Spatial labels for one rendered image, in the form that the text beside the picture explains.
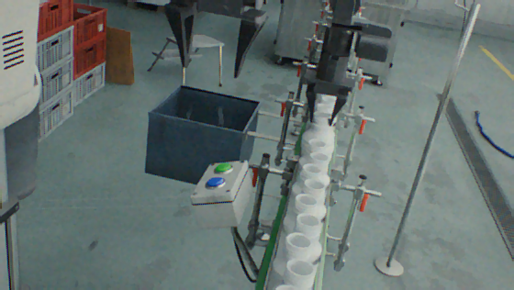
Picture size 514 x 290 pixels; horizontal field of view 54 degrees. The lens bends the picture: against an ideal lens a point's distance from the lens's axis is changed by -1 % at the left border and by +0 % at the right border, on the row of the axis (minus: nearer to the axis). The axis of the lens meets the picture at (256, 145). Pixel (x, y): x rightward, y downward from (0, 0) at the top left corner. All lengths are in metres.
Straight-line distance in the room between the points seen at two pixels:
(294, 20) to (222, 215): 4.94
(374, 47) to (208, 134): 0.74
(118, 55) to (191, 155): 2.99
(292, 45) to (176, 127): 4.29
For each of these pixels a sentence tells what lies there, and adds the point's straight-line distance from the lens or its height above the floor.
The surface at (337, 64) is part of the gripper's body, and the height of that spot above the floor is 1.32.
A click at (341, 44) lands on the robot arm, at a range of 1.00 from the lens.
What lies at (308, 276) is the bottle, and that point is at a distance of 0.66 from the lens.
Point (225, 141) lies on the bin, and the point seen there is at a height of 0.91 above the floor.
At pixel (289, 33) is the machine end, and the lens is 5.79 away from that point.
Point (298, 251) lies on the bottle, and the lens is 0.71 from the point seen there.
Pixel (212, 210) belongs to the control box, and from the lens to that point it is 0.91.
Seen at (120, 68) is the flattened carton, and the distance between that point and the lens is 4.60.
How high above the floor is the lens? 1.57
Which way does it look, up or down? 25 degrees down
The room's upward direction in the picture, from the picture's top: 10 degrees clockwise
